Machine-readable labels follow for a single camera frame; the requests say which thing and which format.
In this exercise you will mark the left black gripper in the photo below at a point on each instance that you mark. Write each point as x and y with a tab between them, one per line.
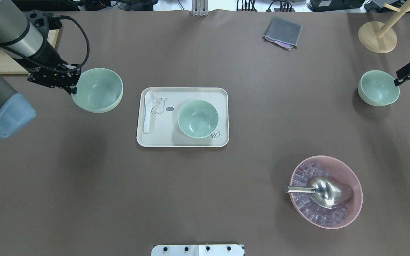
48	56

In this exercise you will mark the green bowl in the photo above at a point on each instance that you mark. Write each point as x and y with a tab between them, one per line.
99	90
377	88
198	119

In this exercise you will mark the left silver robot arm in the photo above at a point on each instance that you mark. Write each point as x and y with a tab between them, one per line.
24	39

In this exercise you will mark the wooden mug tree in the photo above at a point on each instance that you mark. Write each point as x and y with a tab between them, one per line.
379	37

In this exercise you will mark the wooden cutting board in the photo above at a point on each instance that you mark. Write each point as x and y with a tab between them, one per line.
9	67

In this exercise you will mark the white ceramic spoon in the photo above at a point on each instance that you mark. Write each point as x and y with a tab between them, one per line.
149	101

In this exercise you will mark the cream serving tray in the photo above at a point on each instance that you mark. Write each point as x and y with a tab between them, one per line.
164	130

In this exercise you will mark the green bowl on tray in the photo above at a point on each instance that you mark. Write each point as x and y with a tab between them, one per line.
198	119

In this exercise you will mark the pink bowl with ice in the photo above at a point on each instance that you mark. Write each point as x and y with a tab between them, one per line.
312	212

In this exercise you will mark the grey folded cloth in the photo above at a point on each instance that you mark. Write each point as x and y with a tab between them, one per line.
283	33

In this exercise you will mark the metal ice scoop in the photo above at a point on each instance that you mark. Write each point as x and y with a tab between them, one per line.
326	192

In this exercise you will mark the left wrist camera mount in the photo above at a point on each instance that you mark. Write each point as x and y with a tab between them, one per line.
45	21

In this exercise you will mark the aluminium frame post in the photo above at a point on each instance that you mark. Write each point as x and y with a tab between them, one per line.
199	8

